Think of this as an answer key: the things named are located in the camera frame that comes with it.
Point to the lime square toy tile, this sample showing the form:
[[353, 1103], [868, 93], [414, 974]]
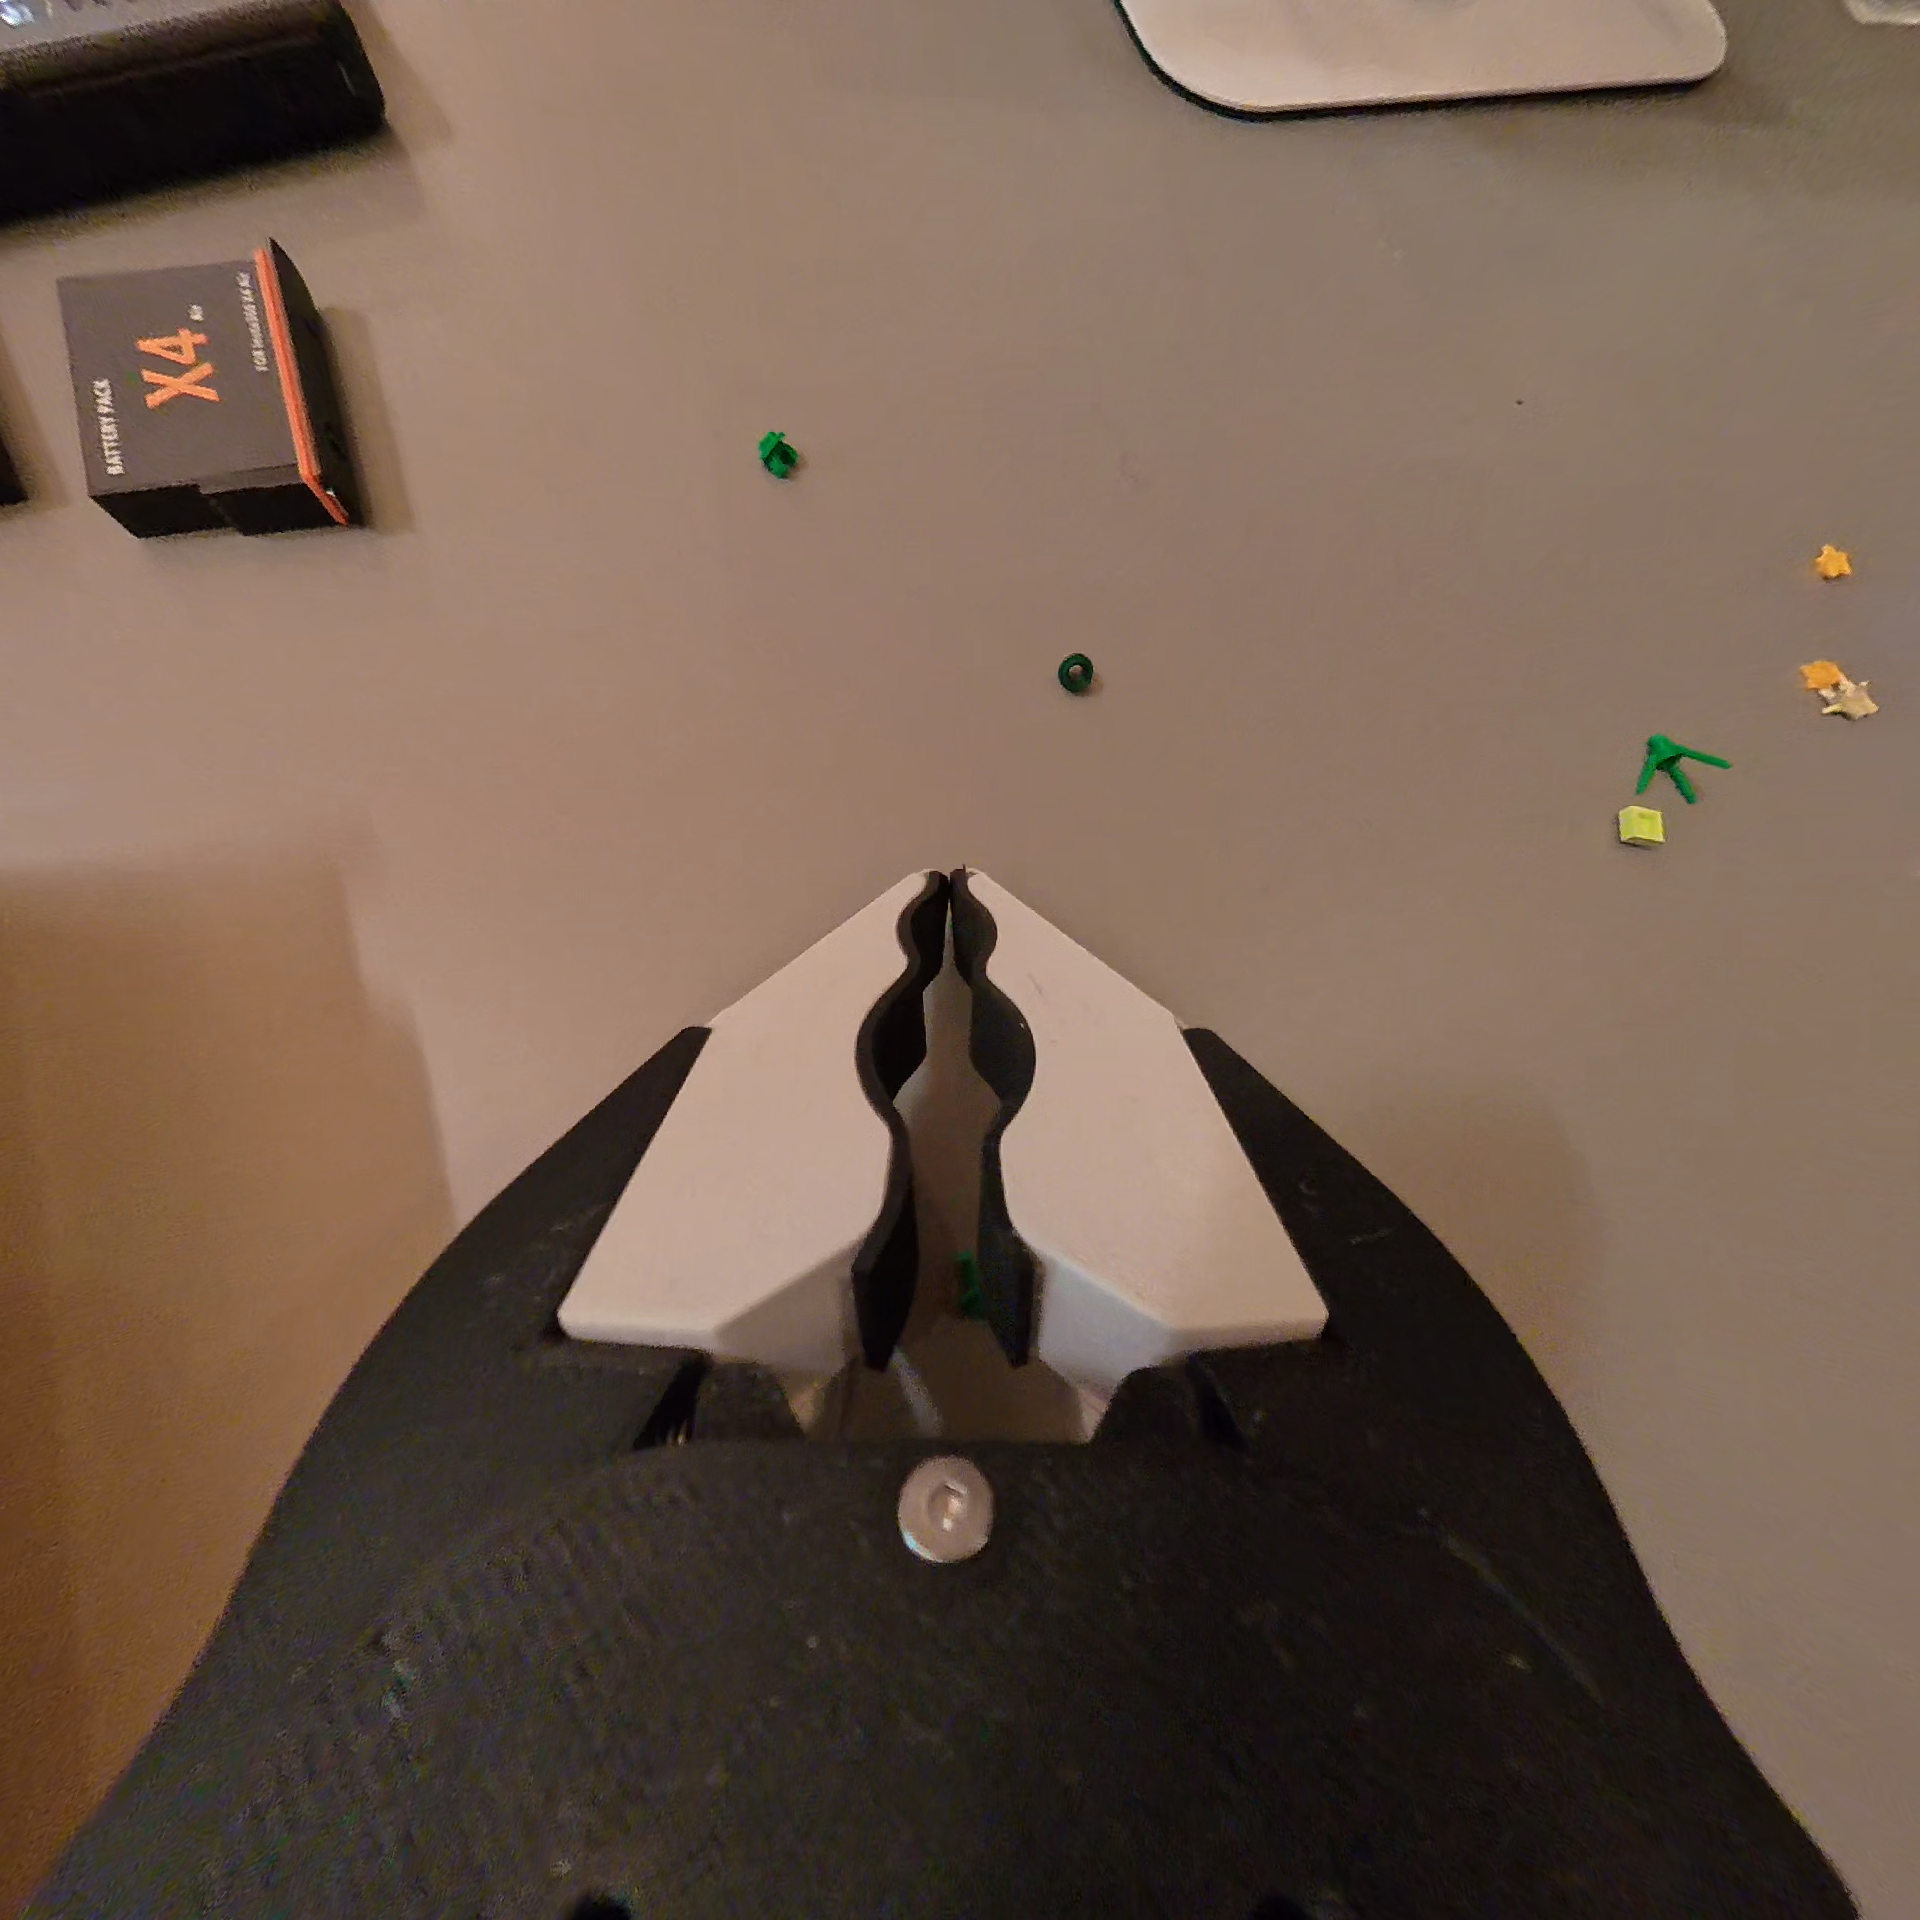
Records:
[[1643, 823]]

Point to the small green toy piece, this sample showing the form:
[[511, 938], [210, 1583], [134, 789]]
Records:
[[777, 451], [969, 1286]]

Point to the black flat box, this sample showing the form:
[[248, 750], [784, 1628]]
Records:
[[165, 104]]

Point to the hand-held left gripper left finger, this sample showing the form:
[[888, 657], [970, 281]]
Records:
[[748, 1186]]

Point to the black battery pack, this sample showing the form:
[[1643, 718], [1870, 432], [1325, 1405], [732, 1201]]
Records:
[[195, 388]]

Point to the green stem toy piece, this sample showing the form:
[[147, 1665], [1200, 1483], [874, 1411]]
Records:
[[1669, 762]]

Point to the beige branch toy piece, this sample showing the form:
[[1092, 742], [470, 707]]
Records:
[[1851, 700]]

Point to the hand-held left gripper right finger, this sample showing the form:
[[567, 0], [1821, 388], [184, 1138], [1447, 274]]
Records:
[[1153, 1186]]

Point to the dark green round toy stud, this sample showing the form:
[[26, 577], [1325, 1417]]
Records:
[[1076, 674]]

